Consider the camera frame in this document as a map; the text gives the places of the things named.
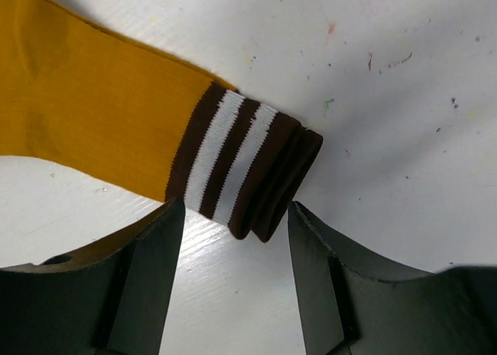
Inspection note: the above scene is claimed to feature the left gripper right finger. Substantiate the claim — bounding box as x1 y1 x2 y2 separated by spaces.
288 202 496 354

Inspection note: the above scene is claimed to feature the mustard yellow sock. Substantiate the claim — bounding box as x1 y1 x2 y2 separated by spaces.
1 0 323 241

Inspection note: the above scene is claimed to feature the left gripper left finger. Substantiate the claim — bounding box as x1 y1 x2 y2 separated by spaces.
1 200 186 354

